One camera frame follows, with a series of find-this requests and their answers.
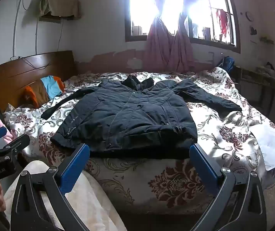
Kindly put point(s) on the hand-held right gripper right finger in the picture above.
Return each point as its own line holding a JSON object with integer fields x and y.
{"x": 204, "y": 169}

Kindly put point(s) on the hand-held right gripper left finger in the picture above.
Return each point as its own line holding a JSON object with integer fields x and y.
{"x": 74, "y": 169}

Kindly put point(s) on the dark navy padded jacket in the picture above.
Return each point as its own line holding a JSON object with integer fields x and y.
{"x": 127, "y": 120}

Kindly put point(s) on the white padded cloth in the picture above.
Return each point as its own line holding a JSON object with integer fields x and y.
{"x": 79, "y": 197}

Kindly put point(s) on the floral white bed blanket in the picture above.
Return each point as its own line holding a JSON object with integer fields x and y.
{"x": 166, "y": 180}

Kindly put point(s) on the orange blue brown pillow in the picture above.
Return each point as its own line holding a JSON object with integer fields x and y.
{"x": 43, "y": 89}

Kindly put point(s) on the wooden headboard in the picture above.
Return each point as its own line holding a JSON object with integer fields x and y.
{"x": 19, "y": 77}

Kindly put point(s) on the dark wooden desk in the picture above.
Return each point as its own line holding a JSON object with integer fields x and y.
{"x": 257, "y": 84}

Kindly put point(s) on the blue bag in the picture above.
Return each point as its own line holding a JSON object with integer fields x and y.
{"x": 229, "y": 62}

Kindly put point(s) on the pink curtain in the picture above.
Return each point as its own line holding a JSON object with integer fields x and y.
{"x": 182, "y": 45}
{"x": 160, "y": 45}

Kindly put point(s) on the cloth covered air conditioner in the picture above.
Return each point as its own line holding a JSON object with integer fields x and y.
{"x": 60, "y": 3}

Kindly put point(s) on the red hanging garment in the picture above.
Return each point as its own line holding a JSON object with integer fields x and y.
{"x": 223, "y": 20}

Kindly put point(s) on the dark framed window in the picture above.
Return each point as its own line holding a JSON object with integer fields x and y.
{"x": 231, "y": 16}

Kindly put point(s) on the white wall pipe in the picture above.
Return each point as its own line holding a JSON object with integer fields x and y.
{"x": 14, "y": 33}

